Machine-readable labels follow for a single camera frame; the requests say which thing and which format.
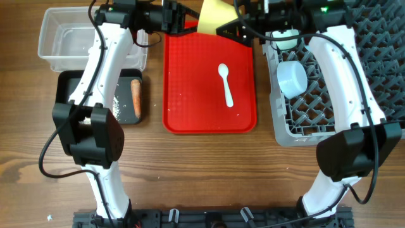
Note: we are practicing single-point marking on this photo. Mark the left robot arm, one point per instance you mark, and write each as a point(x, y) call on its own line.
point(86, 125)

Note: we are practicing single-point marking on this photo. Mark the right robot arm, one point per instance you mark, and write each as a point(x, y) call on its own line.
point(363, 137)

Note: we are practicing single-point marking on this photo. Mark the black plastic bin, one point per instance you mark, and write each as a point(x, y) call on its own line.
point(69, 80)

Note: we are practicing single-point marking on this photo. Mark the yellow plastic cup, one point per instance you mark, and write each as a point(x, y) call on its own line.
point(214, 14)

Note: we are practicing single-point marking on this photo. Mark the white plastic spoon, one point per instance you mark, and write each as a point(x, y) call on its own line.
point(223, 72)

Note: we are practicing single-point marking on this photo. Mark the clear plastic bin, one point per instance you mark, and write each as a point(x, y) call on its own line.
point(67, 35)

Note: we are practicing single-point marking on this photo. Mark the red serving tray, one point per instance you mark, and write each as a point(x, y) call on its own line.
point(193, 91)

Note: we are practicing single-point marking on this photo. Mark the light blue bowl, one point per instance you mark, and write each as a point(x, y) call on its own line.
point(292, 78)

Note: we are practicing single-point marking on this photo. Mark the grey dishwasher rack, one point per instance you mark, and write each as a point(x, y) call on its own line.
point(307, 118)

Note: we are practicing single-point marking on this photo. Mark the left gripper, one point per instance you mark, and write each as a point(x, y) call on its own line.
point(173, 18)

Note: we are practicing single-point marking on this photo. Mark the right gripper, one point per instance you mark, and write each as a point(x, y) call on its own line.
point(255, 13)

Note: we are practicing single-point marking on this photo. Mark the white rice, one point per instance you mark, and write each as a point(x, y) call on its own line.
point(116, 108)

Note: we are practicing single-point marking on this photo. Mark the orange carrot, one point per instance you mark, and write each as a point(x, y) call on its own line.
point(136, 90)

